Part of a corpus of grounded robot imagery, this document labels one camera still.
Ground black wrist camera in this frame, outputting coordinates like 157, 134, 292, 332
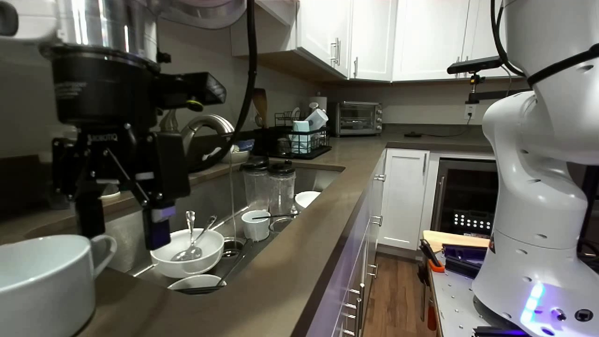
155, 72, 228, 117

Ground wooden plank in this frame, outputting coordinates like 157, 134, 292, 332
421, 229, 492, 252

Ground pale blue cylinder cup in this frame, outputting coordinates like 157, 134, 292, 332
290, 119, 312, 156

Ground white item in rack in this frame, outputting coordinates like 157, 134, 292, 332
305, 108, 329, 134

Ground black undercounter fridge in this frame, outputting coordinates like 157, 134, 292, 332
430, 158, 501, 239

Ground red handled tool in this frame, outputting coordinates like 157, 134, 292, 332
425, 302, 438, 334

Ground silver utensil handle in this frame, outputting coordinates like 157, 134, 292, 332
129, 261, 157, 280

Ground steel sink basin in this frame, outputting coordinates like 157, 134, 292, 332
101, 164, 344, 298

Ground curved steel faucet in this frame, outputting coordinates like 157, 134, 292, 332
179, 113, 237, 175

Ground white upper cabinets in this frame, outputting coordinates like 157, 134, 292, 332
230, 0, 507, 83

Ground clear jar black lid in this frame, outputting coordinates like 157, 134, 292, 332
239, 160, 271, 214
265, 160, 297, 218

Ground black cable bundle on arm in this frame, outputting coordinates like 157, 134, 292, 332
488, 0, 599, 91

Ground white plate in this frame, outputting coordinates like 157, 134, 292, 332
293, 190, 323, 212

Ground lavender lower cabinets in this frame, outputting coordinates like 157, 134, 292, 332
292, 149, 389, 337

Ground small white cup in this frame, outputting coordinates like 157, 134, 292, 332
239, 209, 273, 244

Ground small sponge bowl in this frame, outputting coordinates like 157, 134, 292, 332
222, 141, 252, 166

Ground white ceramic mug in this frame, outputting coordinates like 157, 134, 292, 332
0, 233, 118, 337

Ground silver spoon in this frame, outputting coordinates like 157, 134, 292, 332
183, 211, 198, 242
170, 214, 220, 263

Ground black stereo camera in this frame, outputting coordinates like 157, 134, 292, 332
445, 55, 509, 78

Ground orange black clamp tool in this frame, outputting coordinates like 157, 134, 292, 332
417, 239, 447, 278

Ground small white dish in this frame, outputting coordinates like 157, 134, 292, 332
164, 272, 228, 297

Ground dark purple box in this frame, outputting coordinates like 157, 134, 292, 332
441, 244, 492, 280

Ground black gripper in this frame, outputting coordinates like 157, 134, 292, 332
48, 46, 192, 252

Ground steel toaster oven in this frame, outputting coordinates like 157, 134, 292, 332
335, 100, 383, 137

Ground large white bowl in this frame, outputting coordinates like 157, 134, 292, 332
147, 227, 226, 280

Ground silver teaspoon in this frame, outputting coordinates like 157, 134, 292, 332
249, 212, 301, 224

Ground white lower cabinet door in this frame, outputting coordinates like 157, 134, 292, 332
378, 149, 432, 252

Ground wooden spatula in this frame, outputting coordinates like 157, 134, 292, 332
252, 87, 269, 130

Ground black dish rack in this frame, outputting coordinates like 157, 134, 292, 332
250, 124, 333, 162

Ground perforated robot table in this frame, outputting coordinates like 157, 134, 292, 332
426, 250, 599, 337

